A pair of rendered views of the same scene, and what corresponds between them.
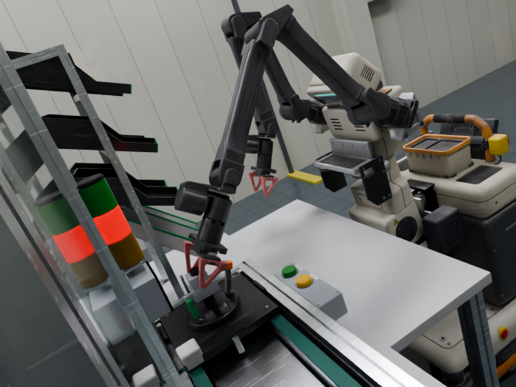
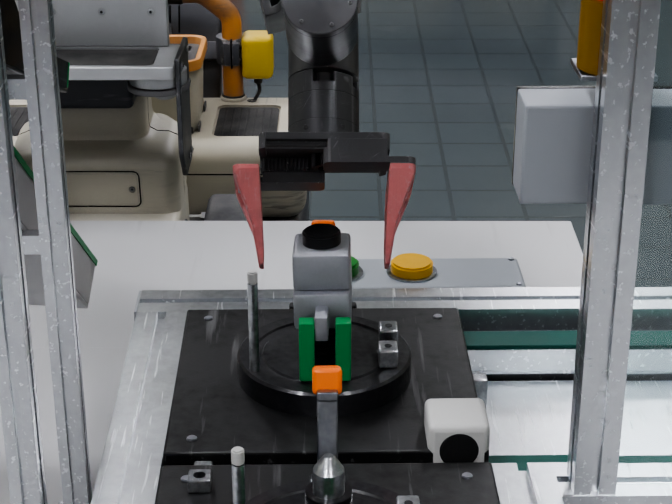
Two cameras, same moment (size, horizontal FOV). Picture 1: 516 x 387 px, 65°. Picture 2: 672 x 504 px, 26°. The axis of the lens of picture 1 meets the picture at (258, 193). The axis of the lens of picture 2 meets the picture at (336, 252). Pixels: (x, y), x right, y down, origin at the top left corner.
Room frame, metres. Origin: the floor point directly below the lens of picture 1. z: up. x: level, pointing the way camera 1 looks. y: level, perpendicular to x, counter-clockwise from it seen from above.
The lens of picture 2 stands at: (0.51, 1.17, 1.54)
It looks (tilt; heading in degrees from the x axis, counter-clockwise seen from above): 24 degrees down; 290
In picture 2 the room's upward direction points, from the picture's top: straight up
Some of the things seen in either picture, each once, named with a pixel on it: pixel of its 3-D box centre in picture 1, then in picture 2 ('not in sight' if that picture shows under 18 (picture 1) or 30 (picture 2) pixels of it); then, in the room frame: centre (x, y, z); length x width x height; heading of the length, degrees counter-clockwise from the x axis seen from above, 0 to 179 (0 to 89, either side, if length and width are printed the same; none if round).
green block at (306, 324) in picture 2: not in sight; (306, 349); (0.86, 0.25, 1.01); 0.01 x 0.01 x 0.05; 21
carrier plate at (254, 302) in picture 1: (216, 314); (324, 383); (0.86, 0.20, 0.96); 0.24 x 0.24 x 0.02; 21
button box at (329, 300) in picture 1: (308, 292); (411, 299); (0.86, -0.03, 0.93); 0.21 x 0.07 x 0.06; 21
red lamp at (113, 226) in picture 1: (110, 223); not in sight; (0.64, 0.24, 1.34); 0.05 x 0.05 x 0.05
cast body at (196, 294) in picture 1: (196, 283); (322, 276); (0.86, 0.21, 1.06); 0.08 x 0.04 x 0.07; 108
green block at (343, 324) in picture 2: (193, 309); (343, 349); (0.83, 0.24, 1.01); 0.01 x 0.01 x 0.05; 21
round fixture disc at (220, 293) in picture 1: (213, 308); (324, 362); (0.86, 0.20, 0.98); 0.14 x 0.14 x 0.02
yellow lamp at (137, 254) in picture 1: (124, 249); (617, 31); (0.64, 0.24, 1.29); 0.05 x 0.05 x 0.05
